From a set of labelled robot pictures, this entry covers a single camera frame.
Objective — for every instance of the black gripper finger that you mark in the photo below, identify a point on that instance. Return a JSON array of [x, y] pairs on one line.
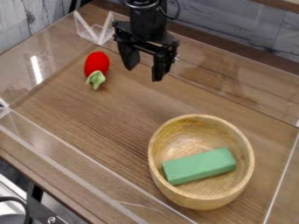
[[163, 60], [129, 55]]

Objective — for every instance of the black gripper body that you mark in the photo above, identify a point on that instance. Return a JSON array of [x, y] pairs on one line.
[[163, 40]]

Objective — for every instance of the red plush strawberry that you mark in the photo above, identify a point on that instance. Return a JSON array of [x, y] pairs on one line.
[[95, 69]]

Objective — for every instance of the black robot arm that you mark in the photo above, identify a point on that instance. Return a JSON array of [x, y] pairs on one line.
[[143, 34]]

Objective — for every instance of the wooden bowl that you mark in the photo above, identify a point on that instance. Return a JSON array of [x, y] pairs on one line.
[[191, 134]]

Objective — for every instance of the green rectangular block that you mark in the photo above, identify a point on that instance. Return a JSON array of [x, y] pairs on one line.
[[197, 166]]

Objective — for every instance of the clear acrylic corner bracket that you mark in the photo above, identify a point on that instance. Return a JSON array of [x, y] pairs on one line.
[[95, 33]]

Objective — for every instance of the clear acrylic tray wall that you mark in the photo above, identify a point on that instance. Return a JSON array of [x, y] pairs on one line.
[[77, 139]]

